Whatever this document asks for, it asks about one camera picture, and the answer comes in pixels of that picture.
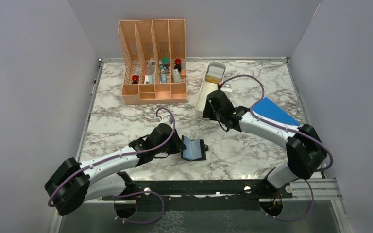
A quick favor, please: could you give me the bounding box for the white oblong plastic tray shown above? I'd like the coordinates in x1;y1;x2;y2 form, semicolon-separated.
194;61;226;118

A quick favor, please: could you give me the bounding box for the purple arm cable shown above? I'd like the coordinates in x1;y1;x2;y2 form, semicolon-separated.
47;107;176;225
219;75;334;222

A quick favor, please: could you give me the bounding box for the red cap bottle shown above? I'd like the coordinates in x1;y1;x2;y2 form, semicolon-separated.
131;75;139;85
174;59;182;73

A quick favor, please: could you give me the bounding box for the black leather card holder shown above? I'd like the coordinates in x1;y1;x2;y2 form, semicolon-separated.
180;135;209;162

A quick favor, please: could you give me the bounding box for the black metal base rail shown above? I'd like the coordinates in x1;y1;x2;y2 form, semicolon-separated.
102;179;293;212

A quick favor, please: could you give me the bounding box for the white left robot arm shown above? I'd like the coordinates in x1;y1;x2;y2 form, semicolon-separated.
44;123;187;216

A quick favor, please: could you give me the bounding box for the green cap bottle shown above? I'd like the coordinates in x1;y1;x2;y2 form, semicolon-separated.
159;57;170;73

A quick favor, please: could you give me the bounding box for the stack of cards in tray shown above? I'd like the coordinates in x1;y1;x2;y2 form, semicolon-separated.
205;65;225;84

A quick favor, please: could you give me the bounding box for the red cap bottle left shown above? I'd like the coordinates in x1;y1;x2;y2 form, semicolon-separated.
131;75;139;85

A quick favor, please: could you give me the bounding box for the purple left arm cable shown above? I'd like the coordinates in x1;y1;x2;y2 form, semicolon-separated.
47;107;176;225

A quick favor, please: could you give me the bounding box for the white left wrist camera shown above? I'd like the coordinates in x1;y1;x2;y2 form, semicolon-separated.
160;116;174;128

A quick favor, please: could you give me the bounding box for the red cap bottle right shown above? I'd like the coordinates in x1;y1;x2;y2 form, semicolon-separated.
174;59;182;73

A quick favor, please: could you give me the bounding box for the orange plastic file organizer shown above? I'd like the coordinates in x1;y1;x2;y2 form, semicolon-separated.
118;19;188;105

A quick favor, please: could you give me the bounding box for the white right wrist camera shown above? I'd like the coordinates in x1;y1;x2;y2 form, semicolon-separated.
219;83;233;97

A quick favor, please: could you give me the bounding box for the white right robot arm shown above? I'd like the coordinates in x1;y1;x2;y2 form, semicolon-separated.
203;90;327;198

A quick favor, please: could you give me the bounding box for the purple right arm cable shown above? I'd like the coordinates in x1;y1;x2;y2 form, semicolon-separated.
219;75;334;222

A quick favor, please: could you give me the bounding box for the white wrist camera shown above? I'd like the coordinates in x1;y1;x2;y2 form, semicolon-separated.
219;83;233;97
160;116;174;128

